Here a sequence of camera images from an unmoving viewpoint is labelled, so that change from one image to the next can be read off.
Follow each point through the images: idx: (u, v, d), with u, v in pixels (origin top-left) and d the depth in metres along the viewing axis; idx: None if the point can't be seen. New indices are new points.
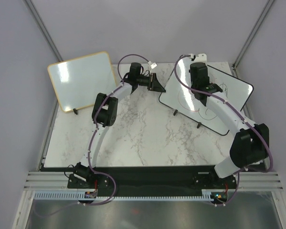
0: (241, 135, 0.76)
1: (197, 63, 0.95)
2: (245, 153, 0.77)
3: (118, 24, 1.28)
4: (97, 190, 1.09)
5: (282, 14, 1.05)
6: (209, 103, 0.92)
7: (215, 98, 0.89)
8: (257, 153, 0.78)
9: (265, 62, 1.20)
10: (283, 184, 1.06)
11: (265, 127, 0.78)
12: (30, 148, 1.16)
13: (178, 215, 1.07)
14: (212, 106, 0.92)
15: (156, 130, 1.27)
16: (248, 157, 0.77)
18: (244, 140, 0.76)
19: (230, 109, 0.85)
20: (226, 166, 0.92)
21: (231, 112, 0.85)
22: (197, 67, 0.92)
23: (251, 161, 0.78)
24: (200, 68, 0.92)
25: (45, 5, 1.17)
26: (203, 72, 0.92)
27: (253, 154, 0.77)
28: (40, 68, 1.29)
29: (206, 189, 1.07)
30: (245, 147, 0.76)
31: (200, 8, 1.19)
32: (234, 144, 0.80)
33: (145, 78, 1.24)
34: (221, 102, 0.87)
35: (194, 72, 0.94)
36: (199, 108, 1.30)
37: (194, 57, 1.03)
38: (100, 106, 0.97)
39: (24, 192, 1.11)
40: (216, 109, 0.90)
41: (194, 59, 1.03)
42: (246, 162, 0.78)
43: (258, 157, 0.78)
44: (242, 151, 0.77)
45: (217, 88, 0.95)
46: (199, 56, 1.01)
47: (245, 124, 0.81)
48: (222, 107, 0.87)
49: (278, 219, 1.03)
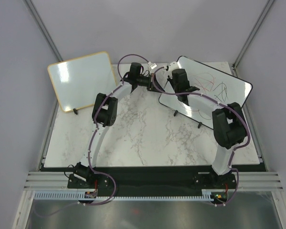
0: (217, 113, 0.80)
1: (177, 69, 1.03)
2: (225, 130, 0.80)
3: (118, 24, 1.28)
4: (97, 190, 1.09)
5: (282, 14, 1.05)
6: (190, 101, 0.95)
7: (192, 95, 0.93)
8: (237, 130, 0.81)
9: (265, 62, 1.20)
10: (282, 183, 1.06)
11: (236, 104, 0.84)
12: (30, 148, 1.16)
13: (178, 215, 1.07)
14: (192, 103, 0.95)
15: (157, 130, 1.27)
16: (229, 135, 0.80)
18: (220, 118, 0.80)
19: (206, 99, 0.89)
20: (219, 159, 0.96)
21: (207, 101, 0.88)
22: (177, 74, 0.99)
23: (234, 139, 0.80)
24: (180, 73, 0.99)
25: (45, 5, 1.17)
26: (182, 77, 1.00)
27: (234, 131, 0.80)
28: (40, 68, 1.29)
29: (206, 189, 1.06)
30: (223, 125, 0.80)
31: (199, 8, 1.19)
32: (215, 126, 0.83)
33: (145, 78, 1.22)
34: (197, 97, 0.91)
35: (175, 78, 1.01)
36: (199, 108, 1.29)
37: (168, 67, 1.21)
38: (100, 106, 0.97)
39: (24, 192, 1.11)
40: (196, 105, 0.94)
41: (168, 68, 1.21)
42: (229, 140, 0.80)
43: (240, 134, 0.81)
44: (222, 129, 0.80)
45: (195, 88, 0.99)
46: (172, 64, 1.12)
47: (219, 106, 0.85)
48: (198, 99, 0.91)
49: (278, 219, 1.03)
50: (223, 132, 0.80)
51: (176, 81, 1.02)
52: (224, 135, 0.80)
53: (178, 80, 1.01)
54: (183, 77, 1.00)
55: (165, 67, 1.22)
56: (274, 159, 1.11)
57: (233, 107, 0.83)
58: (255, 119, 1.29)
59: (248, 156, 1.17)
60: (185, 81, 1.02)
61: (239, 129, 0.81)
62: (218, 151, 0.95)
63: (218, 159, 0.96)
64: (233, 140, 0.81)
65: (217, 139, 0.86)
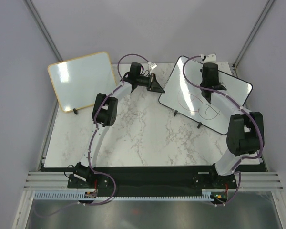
0: (234, 118, 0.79)
1: (210, 64, 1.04)
2: (239, 137, 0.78)
3: (117, 24, 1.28)
4: (97, 190, 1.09)
5: (282, 14, 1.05)
6: (214, 99, 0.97)
7: (217, 93, 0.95)
8: (251, 140, 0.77)
9: (265, 62, 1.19)
10: (283, 184, 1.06)
11: (260, 115, 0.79)
12: (30, 148, 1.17)
13: (178, 215, 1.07)
14: (215, 101, 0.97)
15: (157, 130, 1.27)
16: (241, 143, 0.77)
18: (237, 122, 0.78)
19: (229, 101, 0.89)
20: (224, 161, 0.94)
21: (229, 103, 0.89)
22: (208, 67, 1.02)
23: (246, 149, 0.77)
24: (211, 68, 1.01)
25: (45, 5, 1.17)
26: (212, 72, 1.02)
27: (247, 140, 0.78)
28: (40, 68, 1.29)
29: (206, 189, 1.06)
30: (238, 130, 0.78)
31: (199, 8, 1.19)
32: (230, 130, 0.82)
33: (145, 78, 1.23)
34: (222, 96, 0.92)
35: (205, 71, 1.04)
36: (199, 108, 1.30)
37: (204, 57, 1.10)
38: (100, 106, 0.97)
39: (24, 192, 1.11)
40: (219, 103, 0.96)
41: (204, 59, 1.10)
42: (240, 149, 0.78)
43: (253, 146, 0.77)
44: (236, 135, 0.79)
45: (222, 87, 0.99)
46: (209, 57, 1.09)
47: (240, 111, 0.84)
48: (222, 98, 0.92)
49: (278, 219, 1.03)
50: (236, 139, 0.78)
51: (205, 75, 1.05)
52: (236, 141, 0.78)
53: (208, 75, 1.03)
54: (212, 73, 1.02)
55: (201, 57, 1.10)
56: (274, 159, 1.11)
57: (254, 116, 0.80)
58: None
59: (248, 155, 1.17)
60: (213, 77, 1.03)
61: (254, 140, 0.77)
62: (226, 153, 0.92)
63: (224, 161, 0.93)
64: (244, 150, 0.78)
65: (229, 144, 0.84)
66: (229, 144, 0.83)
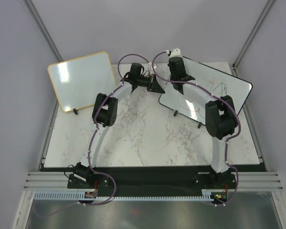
0: (209, 105, 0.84)
1: (175, 57, 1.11)
2: (217, 122, 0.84)
3: (118, 24, 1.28)
4: (97, 190, 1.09)
5: (282, 14, 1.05)
6: (186, 90, 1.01)
7: (188, 85, 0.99)
8: (228, 121, 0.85)
9: (265, 62, 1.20)
10: (282, 183, 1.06)
11: (229, 97, 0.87)
12: (30, 148, 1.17)
13: (178, 215, 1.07)
14: (188, 92, 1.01)
15: (157, 130, 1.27)
16: (220, 126, 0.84)
18: (213, 109, 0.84)
19: (200, 89, 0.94)
20: (215, 156, 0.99)
21: (201, 92, 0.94)
22: (174, 62, 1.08)
23: (225, 130, 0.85)
24: (177, 61, 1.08)
25: (45, 5, 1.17)
26: (179, 65, 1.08)
27: (224, 122, 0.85)
28: (40, 68, 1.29)
29: (206, 189, 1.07)
30: (215, 116, 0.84)
31: (199, 9, 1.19)
32: (207, 117, 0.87)
33: (145, 78, 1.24)
34: (193, 87, 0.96)
35: (172, 66, 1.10)
36: (199, 108, 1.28)
37: (170, 53, 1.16)
38: (100, 106, 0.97)
39: (24, 192, 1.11)
40: (190, 94, 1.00)
41: (170, 54, 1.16)
42: (219, 131, 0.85)
43: (229, 125, 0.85)
44: (214, 120, 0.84)
45: (191, 77, 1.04)
46: (174, 51, 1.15)
47: (212, 98, 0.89)
48: (193, 89, 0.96)
49: (278, 219, 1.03)
50: (215, 124, 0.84)
51: (173, 69, 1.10)
52: (215, 125, 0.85)
53: (175, 69, 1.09)
54: (180, 65, 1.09)
55: (167, 53, 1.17)
56: (274, 159, 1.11)
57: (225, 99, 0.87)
58: (255, 119, 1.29)
59: (248, 155, 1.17)
60: (181, 69, 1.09)
61: (229, 120, 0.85)
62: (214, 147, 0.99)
63: (215, 156, 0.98)
64: (223, 131, 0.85)
65: (209, 129, 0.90)
66: (209, 129, 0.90)
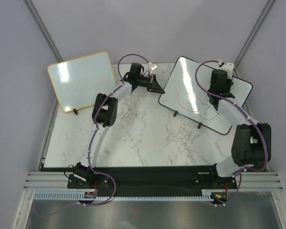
0: (241, 128, 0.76)
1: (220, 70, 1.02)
2: (245, 149, 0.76)
3: (117, 24, 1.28)
4: (97, 190, 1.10)
5: (282, 14, 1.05)
6: (221, 106, 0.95)
7: (224, 101, 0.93)
8: (257, 153, 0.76)
9: (265, 62, 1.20)
10: (283, 184, 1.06)
11: (268, 127, 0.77)
12: (30, 148, 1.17)
13: (178, 215, 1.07)
14: (222, 109, 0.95)
15: (157, 130, 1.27)
16: (247, 155, 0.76)
18: (244, 133, 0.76)
19: (237, 109, 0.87)
20: (226, 166, 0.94)
21: (238, 112, 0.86)
22: (217, 74, 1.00)
23: (251, 161, 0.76)
24: (220, 75, 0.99)
25: (45, 5, 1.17)
26: (220, 79, 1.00)
27: (252, 153, 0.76)
28: (40, 68, 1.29)
29: (206, 189, 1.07)
30: (245, 142, 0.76)
31: (199, 9, 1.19)
32: (236, 140, 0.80)
33: (145, 79, 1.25)
34: (229, 105, 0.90)
35: (214, 78, 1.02)
36: (199, 109, 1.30)
37: (222, 65, 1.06)
38: (100, 106, 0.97)
39: (24, 192, 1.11)
40: (225, 112, 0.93)
41: (221, 66, 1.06)
42: (244, 161, 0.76)
43: (258, 158, 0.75)
44: (241, 145, 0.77)
45: (230, 95, 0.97)
46: (227, 64, 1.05)
47: (248, 121, 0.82)
48: (230, 107, 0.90)
49: (278, 219, 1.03)
50: (241, 150, 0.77)
51: (214, 82, 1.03)
52: (240, 151, 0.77)
53: (216, 81, 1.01)
54: (221, 80, 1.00)
55: (219, 63, 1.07)
56: (274, 159, 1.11)
57: (261, 128, 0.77)
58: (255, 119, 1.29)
59: None
60: (222, 85, 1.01)
61: (260, 153, 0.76)
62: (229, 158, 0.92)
63: (226, 165, 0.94)
64: (249, 163, 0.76)
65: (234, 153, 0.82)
66: (234, 153, 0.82)
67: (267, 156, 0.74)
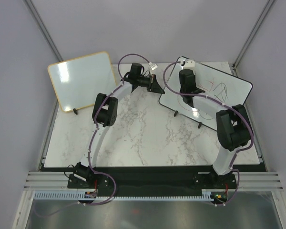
0: (221, 114, 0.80)
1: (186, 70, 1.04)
2: (229, 132, 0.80)
3: (118, 24, 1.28)
4: (97, 190, 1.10)
5: (282, 14, 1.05)
6: (196, 103, 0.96)
7: (197, 97, 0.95)
8: (241, 132, 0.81)
9: (265, 62, 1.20)
10: (282, 183, 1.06)
11: (241, 106, 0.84)
12: (30, 148, 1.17)
13: (178, 215, 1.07)
14: (198, 105, 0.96)
15: (157, 130, 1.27)
16: (233, 136, 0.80)
18: (225, 117, 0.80)
19: (210, 100, 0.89)
20: (220, 161, 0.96)
21: (211, 103, 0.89)
22: (185, 75, 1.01)
23: (238, 141, 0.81)
24: (188, 75, 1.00)
25: (45, 5, 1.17)
26: (189, 78, 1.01)
27: (238, 134, 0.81)
28: (40, 68, 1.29)
29: (206, 189, 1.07)
30: (228, 125, 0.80)
31: (199, 9, 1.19)
32: (218, 127, 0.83)
33: (145, 79, 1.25)
34: (203, 98, 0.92)
35: (182, 78, 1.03)
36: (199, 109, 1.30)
37: (184, 63, 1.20)
38: (100, 106, 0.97)
39: (24, 192, 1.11)
40: (201, 107, 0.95)
41: (184, 64, 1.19)
42: (232, 142, 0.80)
43: (243, 137, 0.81)
44: (226, 130, 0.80)
45: (201, 90, 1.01)
46: (188, 63, 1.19)
47: (223, 107, 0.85)
48: (203, 101, 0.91)
49: (278, 219, 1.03)
50: (227, 134, 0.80)
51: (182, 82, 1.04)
52: (227, 136, 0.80)
53: (186, 81, 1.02)
54: (190, 78, 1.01)
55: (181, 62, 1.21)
56: (274, 159, 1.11)
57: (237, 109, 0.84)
58: (255, 119, 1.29)
59: (247, 156, 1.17)
60: (191, 82, 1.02)
61: (243, 131, 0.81)
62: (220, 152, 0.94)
63: (220, 161, 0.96)
64: (236, 143, 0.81)
65: (220, 140, 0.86)
66: (220, 140, 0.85)
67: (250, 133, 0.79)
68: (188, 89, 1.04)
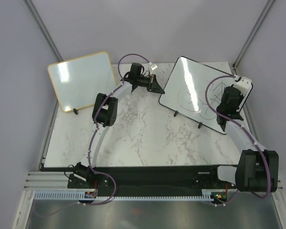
0: (247, 154, 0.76)
1: (234, 89, 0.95)
2: (249, 175, 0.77)
3: (118, 24, 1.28)
4: (97, 190, 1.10)
5: (283, 14, 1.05)
6: (229, 128, 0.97)
7: (232, 123, 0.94)
8: (260, 182, 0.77)
9: (265, 61, 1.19)
10: (283, 184, 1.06)
11: (274, 155, 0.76)
12: (30, 148, 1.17)
13: (178, 215, 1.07)
14: (230, 130, 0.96)
15: (156, 130, 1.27)
16: (250, 182, 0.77)
18: (250, 161, 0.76)
19: (244, 133, 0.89)
20: (226, 174, 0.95)
21: (244, 136, 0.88)
22: (229, 95, 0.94)
23: (253, 189, 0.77)
24: (232, 96, 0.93)
25: (45, 5, 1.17)
26: (231, 100, 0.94)
27: (257, 182, 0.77)
28: (40, 68, 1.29)
29: (206, 189, 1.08)
30: (249, 168, 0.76)
31: (199, 8, 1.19)
32: (240, 164, 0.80)
33: (145, 78, 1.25)
34: (237, 127, 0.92)
35: (225, 98, 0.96)
36: (199, 109, 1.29)
37: (238, 80, 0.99)
38: (100, 106, 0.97)
39: (24, 192, 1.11)
40: (232, 133, 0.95)
41: (237, 81, 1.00)
42: (248, 187, 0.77)
43: (261, 187, 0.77)
44: (246, 171, 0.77)
45: (239, 117, 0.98)
46: (243, 82, 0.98)
47: (254, 147, 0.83)
48: (238, 130, 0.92)
49: (279, 220, 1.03)
50: (245, 176, 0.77)
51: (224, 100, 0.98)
52: (245, 178, 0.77)
53: (227, 101, 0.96)
54: (233, 101, 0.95)
55: (235, 78, 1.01)
56: None
57: (268, 156, 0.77)
58: (255, 119, 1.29)
59: None
60: (232, 104, 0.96)
61: (263, 182, 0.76)
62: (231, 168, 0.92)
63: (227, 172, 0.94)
64: (250, 190, 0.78)
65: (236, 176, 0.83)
66: (237, 177, 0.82)
67: (269, 187, 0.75)
68: (226, 111, 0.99)
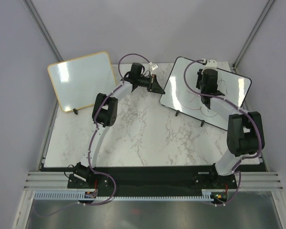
0: (233, 117, 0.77)
1: (210, 70, 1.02)
2: (238, 136, 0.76)
3: (118, 24, 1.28)
4: (97, 190, 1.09)
5: (282, 14, 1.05)
6: (213, 104, 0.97)
7: (215, 98, 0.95)
8: (251, 140, 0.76)
9: (265, 62, 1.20)
10: (283, 183, 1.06)
11: (258, 115, 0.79)
12: (30, 148, 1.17)
13: (178, 215, 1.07)
14: (214, 106, 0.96)
15: (156, 130, 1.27)
16: (241, 142, 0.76)
18: (237, 121, 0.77)
19: (227, 103, 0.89)
20: (224, 164, 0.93)
21: (228, 106, 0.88)
22: (209, 75, 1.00)
23: (246, 149, 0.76)
24: (211, 76, 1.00)
25: (45, 6, 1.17)
26: (212, 79, 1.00)
27: (248, 141, 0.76)
28: (40, 68, 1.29)
29: (206, 189, 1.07)
30: (238, 130, 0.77)
31: (199, 9, 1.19)
32: (229, 130, 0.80)
33: (145, 79, 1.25)
34: (220, 100, 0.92)
35: (205, 78, 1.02)
36: (200, 106, 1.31)
37: (206, 62, 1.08)
38: (100, 106, 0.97)
39: (24, 192, 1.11)
40: (217, 109, 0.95)
41: (205, 64, 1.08)
42: (240, 149, 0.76)
43: (253, 146, 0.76)
44: (235, 133, 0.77)
45: (221, 93, 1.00)
46: (210, 62, 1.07)
47: (239, 112, 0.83)
48: (220, 103, 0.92)
49: (279, 219, 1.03)
50: (236, 139, 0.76)
51: (205, 82, 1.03)
52: (236, 140, 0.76)
53: (208, 82, 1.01)
54: (212, 80, 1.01)
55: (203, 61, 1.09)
56: (274, 159, 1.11)
57: (252, 116, 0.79)
58: None
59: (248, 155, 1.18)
60: (213, 84, 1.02)
61: (254, 140, 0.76)
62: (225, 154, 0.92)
63: (223, 162, 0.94)
64: (243, 151, 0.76)
65: (229, 145, 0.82)
66: (229, 145, 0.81)
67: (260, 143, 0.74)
68: (209, 90, 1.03)
